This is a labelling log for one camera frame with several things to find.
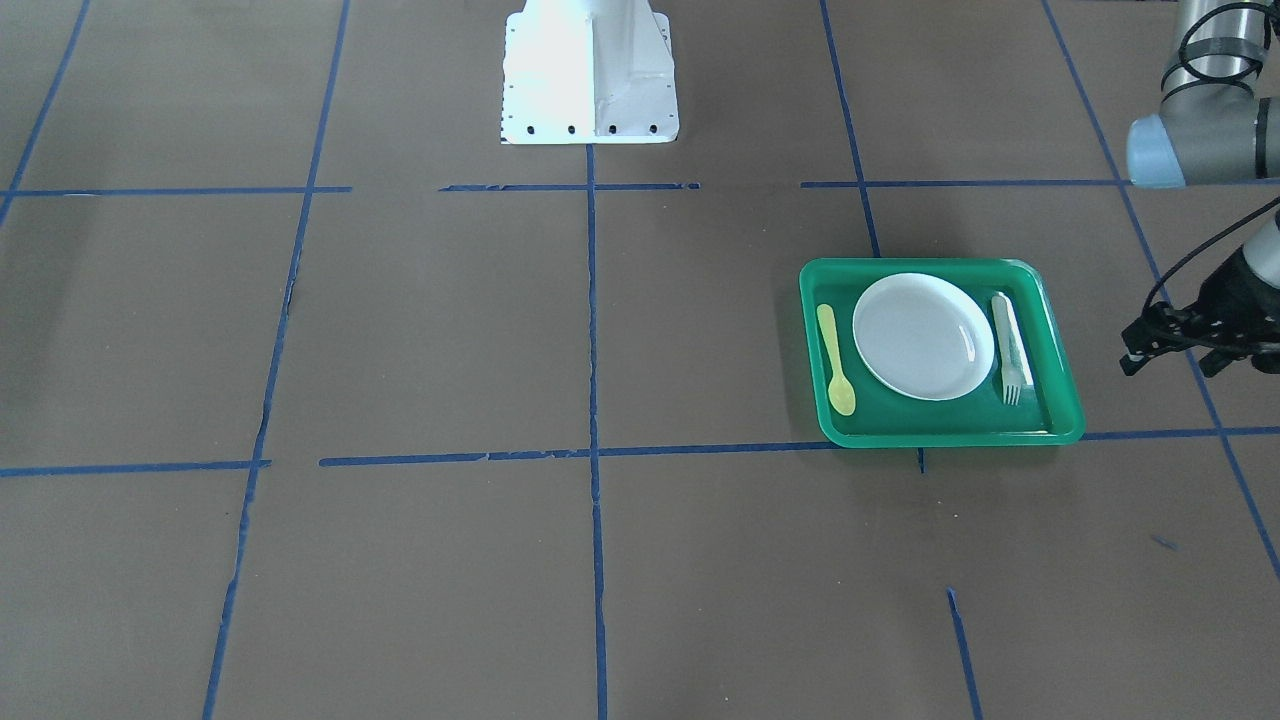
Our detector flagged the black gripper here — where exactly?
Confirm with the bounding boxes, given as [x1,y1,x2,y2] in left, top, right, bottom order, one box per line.
[1119,249,1279,378]

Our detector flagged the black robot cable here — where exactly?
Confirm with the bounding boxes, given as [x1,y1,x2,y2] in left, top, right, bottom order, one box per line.
[1143,0,1280,311]

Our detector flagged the white round plate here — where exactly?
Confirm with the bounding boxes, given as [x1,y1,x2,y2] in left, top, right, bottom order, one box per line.
[851,273,996,402]

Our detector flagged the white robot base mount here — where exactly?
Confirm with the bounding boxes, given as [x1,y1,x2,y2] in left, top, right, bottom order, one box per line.
[500,1,681,145]

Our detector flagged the pale green plastic fork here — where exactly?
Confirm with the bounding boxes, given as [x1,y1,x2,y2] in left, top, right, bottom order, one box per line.
[989,292,1034,406]

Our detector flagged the yellow plastic spoon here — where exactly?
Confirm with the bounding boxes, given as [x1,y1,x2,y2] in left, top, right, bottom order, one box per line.
[815,304,858,416]

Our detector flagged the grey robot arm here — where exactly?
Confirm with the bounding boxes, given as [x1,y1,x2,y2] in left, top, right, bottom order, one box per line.
[1119,1,1279,377]

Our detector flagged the green plastic tray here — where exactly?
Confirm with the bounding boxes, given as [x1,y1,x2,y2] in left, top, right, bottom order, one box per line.
[799,258,1085,448]

